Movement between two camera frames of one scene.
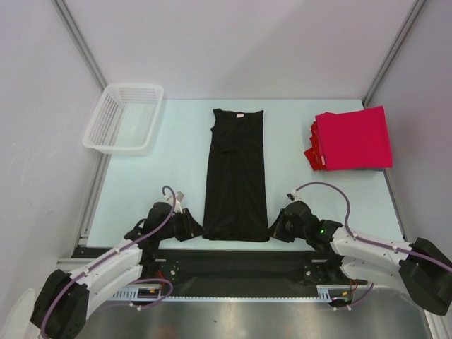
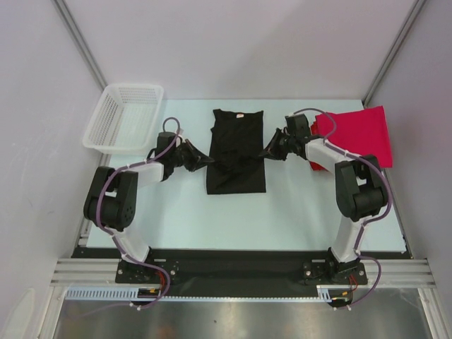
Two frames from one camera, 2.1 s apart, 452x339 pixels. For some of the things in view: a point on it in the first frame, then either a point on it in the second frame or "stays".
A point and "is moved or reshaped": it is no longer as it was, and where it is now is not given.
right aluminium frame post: (392, 51) stays
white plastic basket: (123, 119) stays
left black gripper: (191, 228) to (198, 158)
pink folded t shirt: (354, 140) stays
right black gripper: (282, 226) to (281, 143)
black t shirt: (236, 206) is moved or reshaped
